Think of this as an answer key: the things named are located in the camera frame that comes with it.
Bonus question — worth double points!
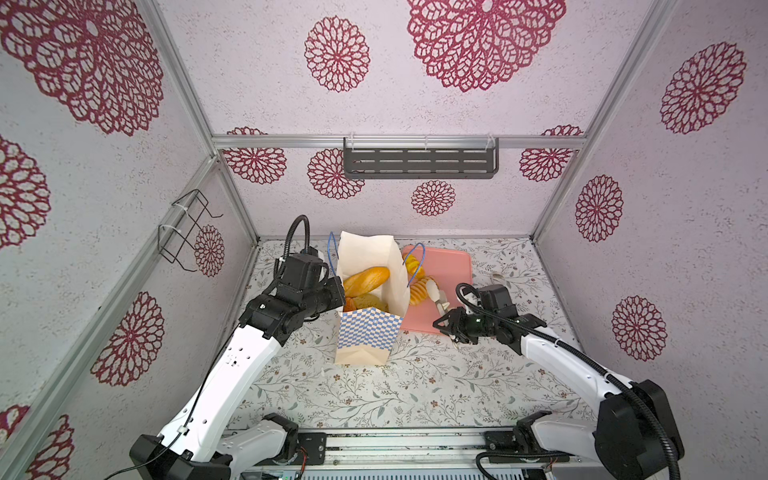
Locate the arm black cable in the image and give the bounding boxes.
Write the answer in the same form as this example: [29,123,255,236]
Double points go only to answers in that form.
[454,281,682,480]
[280,214,312,265]

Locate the black wire rack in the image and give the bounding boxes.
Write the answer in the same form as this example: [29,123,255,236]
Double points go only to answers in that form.
[156,189,225,278]

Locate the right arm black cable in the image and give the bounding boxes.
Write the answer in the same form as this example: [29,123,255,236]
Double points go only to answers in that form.
[454,281,682,480]

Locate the green-brown round toast slice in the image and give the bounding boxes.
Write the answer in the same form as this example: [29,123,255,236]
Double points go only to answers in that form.
[353,293,389,313]

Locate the blue checkered paper bag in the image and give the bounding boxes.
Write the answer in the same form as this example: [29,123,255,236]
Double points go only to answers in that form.
[326,231,413,366]

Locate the yellow croissant bread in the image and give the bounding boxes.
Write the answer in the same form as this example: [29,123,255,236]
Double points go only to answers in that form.
[404,255,425,284]

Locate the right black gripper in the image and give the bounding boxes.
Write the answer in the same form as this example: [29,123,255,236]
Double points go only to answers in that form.
[432,307,497,343]

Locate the striped twisted bread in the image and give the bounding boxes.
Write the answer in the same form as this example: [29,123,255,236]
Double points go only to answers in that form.
[409,276,433,306]

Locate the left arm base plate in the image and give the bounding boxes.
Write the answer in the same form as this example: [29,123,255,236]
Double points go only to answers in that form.
[259,432,328,467]

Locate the pink plastic tray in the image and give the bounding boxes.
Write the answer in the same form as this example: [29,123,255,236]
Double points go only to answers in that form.
[401,244,472,334]

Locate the long baguette bread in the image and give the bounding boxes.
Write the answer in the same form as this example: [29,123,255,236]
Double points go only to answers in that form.
[343,266,390,298]

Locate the grey wall shelf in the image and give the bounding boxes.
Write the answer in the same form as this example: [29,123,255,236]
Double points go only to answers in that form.
[342,137,499,180]

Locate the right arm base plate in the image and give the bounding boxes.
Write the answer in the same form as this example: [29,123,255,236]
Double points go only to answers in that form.
[483,430,570,463]

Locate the triangular toast bread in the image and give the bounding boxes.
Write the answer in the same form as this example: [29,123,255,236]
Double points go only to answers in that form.
[343,297,357,312]

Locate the aluminium front rail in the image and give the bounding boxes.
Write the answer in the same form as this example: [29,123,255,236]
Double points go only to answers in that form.
[227,425,601,472]

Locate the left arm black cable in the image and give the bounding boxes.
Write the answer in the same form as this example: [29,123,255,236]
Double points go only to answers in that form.
[280,214,312,265]

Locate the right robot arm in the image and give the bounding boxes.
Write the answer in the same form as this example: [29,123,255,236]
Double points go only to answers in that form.
[433,283,685,479]

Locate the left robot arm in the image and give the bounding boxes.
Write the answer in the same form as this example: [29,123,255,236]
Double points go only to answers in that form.
[129,247,344,479]

